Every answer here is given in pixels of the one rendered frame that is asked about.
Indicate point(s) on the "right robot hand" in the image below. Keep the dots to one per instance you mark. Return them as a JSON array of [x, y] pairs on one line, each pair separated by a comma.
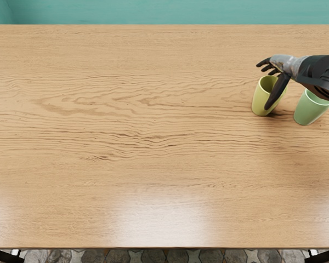
[[283, 65]]

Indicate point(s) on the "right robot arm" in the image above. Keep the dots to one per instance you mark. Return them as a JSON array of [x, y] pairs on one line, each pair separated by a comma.
[[319, 74]]

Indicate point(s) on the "yellow-green cup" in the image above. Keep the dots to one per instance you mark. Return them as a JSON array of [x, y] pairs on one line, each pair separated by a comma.
[[260, 100]]

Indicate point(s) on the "light green cup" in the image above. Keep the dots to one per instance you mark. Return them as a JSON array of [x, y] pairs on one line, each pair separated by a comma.
[[307, 111]]

